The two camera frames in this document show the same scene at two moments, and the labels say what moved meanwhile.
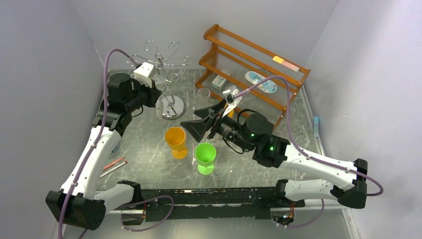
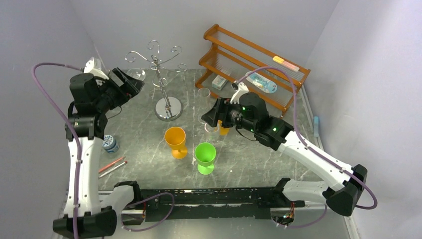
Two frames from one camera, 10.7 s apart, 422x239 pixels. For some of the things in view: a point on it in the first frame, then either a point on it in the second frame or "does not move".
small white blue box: [219, 82] does not move
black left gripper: [154, 93] → [131, 88]
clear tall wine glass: [203, 96] does not move
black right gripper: [215, 122] → [220, 112]
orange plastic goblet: [175, 138] does not move
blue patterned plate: [268, 86] does not move
